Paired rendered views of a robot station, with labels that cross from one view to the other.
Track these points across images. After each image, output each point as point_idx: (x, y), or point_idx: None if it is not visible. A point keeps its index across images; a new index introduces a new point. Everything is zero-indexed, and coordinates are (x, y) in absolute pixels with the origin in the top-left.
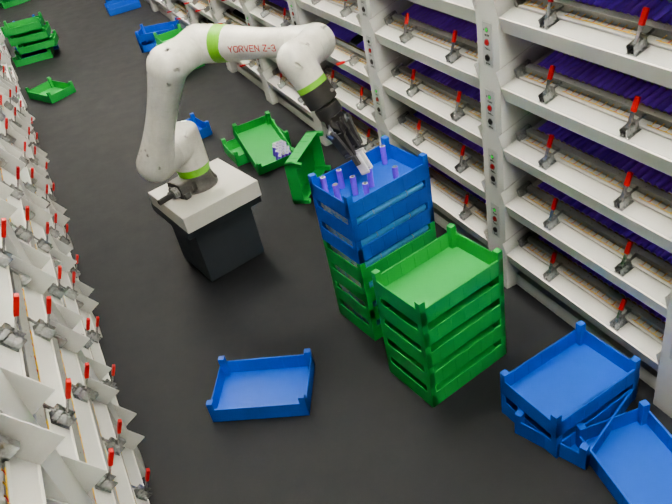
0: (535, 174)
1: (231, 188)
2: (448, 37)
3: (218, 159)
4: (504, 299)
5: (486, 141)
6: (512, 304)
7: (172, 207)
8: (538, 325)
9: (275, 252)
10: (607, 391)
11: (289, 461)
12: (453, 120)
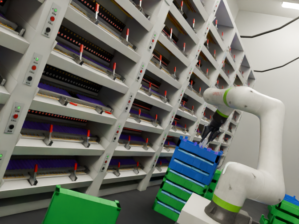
0: (172, 134)
1: (209, 202)
2: (155, 93)
3: (183, 209)
4: (151, 191)
5: (165, 130)
6: (152, 191)
7: None
8: (158, 189)
9: None
10: None
11: None
12: (155, 127)
